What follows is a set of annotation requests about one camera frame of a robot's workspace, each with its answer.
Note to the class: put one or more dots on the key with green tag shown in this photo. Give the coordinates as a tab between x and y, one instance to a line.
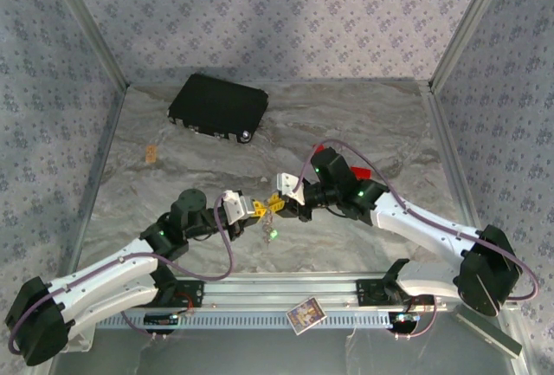
273	234

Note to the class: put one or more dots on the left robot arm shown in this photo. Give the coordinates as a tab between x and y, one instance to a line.
108	267

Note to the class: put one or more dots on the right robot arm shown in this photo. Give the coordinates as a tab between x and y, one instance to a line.
433	228

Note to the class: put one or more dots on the red plain block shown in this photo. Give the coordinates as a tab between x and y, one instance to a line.
360	172

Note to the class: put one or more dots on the small orange sticker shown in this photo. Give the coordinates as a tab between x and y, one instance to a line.
151	154

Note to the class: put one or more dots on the small circuit board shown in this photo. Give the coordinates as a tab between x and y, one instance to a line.
404	318
161	318

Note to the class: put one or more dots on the colourful picture card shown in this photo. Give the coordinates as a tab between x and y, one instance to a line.
305	316

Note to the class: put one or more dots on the black case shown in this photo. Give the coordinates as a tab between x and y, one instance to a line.
218	104

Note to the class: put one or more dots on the grey metal bar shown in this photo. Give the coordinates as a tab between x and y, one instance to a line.
485	331

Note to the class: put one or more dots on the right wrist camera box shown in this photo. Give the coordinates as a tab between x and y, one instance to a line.
290	184

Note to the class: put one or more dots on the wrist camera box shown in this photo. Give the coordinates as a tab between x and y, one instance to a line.
237	206
290	184

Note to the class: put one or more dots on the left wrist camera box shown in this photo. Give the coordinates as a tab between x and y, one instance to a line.
237	206

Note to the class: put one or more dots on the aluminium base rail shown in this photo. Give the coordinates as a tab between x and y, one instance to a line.
277	290

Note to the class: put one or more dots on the aluminium side rail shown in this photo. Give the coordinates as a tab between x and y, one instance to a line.
450	154
101	154

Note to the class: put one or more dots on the white plastic bracket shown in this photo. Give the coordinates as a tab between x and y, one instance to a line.
82	338

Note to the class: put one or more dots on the aluminium frame post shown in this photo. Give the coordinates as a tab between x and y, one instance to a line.
469	24
86	24

